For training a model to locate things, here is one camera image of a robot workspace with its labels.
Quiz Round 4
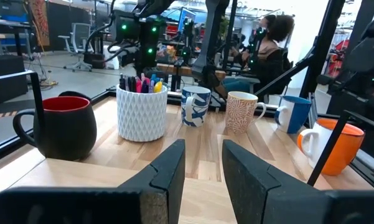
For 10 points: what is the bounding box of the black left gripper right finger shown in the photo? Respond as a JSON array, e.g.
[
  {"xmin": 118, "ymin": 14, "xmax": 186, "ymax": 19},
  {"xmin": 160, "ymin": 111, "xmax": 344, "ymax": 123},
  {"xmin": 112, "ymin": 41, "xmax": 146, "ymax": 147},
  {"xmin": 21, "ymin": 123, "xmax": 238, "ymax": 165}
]
[{"xmin": 222, "ymin": 139, "xmax": 374, "ymax": 224}]

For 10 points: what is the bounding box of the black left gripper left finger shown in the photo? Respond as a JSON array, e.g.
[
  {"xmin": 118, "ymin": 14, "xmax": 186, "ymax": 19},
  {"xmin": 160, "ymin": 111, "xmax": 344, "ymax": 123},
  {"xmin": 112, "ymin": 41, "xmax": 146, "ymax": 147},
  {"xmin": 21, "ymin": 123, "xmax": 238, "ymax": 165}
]
[{"xmin": 0, "ymin": 139, "xmax": 186, "ymax": 224}]

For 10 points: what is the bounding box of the white mug red floral pattern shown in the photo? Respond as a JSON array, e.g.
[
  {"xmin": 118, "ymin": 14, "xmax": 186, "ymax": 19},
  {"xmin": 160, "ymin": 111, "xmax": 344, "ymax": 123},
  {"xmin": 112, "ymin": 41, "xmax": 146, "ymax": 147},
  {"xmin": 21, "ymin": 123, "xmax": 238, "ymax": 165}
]
[{"xmin": 225, "ymin": 91, "xmax": 267, "ymax": 134}]

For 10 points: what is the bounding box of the blue white patterned mug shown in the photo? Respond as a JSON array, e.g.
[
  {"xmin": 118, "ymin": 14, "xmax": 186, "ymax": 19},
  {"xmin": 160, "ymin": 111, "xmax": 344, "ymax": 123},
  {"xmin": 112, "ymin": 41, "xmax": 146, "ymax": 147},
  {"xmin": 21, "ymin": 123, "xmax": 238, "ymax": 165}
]
[{"xmin": 180, "ymin": 86, "xmax": 212, "ymax": 128}]

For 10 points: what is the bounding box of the blue and white mug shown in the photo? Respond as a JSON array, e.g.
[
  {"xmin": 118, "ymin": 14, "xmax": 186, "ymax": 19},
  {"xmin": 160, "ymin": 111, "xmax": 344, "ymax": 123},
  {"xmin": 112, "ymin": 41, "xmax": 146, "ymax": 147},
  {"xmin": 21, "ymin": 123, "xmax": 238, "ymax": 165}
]
[{"xmin": 274, "ymin": 95, "xmax": 312, "ymax": 134}]

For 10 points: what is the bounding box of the orange mug white handle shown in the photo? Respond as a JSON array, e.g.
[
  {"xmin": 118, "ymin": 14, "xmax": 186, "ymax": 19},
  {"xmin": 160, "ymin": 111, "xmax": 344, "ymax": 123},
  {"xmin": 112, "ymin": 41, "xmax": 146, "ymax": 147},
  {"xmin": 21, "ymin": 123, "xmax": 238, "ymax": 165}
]
[{"xmin": 296, "ymin": 118, "xmax": 366, "ymax": 177}]

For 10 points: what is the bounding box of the black mug red inside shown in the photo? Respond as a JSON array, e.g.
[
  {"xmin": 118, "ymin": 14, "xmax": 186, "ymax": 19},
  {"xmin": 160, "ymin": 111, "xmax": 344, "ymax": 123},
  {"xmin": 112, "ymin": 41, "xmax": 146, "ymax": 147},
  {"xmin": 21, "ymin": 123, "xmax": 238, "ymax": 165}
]
[{"xmin": 12, "ymin": 95, "xmax": 98, "ymax": 162}]

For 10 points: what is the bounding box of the white textured pen holder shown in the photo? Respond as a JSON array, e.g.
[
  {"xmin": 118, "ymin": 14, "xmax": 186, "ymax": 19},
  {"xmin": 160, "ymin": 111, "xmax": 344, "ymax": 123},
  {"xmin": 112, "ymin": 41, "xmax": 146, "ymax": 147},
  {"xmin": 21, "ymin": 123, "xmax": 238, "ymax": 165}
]
[{"xmin": 116, "ymin": 83, "xmax": 169, "ymax": 143}]

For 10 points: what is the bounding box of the wooden background table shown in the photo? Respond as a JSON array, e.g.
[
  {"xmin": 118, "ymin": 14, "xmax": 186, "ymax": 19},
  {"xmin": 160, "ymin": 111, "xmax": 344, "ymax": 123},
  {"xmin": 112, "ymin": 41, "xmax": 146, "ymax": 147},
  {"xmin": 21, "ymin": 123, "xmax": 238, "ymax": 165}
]
[{"xmin": 157, "ymin": 63, "xmax": 227, "ymax": 91}]

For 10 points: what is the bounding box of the person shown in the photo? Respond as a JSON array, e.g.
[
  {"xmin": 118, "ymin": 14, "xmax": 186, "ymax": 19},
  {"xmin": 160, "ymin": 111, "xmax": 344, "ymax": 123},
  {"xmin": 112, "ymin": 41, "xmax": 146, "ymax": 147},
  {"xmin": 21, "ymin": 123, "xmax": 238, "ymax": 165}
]
[{"xmin": 222, "ymin": 14, "xmax": 295, "ymax": 94}]

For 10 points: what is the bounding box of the blue screen monitor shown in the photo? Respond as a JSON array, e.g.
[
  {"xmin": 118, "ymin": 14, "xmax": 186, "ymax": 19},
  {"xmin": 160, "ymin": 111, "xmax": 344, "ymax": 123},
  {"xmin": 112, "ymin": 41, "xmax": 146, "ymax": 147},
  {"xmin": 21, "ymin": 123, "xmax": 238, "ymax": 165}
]
[{"xmin": 177, "ymin": 7, "xmax": 197, "ymax": 32}]

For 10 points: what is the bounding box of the white office chair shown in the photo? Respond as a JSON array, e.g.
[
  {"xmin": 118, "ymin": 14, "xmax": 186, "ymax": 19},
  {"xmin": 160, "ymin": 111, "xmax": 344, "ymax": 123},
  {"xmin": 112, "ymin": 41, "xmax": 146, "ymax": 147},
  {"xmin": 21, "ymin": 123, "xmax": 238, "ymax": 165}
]
[{"xmin": 57, "ymin": 22, "xmax": 95, "ymax": 72}]

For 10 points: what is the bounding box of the black cabinet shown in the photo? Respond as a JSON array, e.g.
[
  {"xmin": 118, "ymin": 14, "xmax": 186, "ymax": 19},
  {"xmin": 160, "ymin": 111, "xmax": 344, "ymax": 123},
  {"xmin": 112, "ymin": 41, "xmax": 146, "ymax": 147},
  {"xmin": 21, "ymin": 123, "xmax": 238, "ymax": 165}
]
[{"xmin": 0, "ymin": 54, "xmax": 29, "ymax": 103}]

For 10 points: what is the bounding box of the red patterned banner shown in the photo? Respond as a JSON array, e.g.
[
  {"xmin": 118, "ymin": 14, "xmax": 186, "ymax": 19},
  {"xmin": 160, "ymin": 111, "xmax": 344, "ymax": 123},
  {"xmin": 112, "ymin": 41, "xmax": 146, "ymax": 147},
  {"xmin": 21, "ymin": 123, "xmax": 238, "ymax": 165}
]
[{"xmin": 29, "ymin": 0, "xmax": 50, "ymax": 47}]

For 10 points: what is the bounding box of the black metal rig frame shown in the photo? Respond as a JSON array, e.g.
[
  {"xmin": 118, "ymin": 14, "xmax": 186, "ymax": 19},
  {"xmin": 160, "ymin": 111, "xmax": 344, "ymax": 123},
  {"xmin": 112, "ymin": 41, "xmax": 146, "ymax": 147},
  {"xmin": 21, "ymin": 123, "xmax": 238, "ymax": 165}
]
[{"xmin": 191, "ymin": 0, "xmax": 374, "ymax": 103}]

